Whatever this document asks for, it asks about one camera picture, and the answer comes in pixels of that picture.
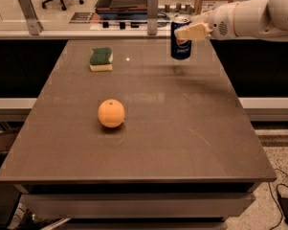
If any middle metal glass bracket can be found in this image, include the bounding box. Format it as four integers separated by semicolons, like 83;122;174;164
147;0;159;35

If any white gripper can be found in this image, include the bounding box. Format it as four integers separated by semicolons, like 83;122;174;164
174;3;237;40

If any metal glass bracket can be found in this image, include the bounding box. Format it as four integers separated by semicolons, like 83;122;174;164
17;0;43;35
147;0;159;35

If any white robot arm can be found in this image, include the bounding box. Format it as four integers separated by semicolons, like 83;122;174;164
174;0;288;42

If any left metal glass bracket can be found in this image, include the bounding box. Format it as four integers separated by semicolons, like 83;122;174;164
17;0;43;35

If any grey tray on cart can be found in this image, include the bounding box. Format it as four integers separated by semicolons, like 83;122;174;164
95;0;157;13

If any green yellow sponge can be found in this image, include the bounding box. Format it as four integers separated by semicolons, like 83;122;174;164
89;47;113;72

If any blue pepsi can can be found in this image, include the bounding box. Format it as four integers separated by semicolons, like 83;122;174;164
170;15;191;60

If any black floor cable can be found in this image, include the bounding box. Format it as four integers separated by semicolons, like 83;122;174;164
267;168;288;230

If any orange fruit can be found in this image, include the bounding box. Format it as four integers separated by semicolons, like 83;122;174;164
98;99;125;128

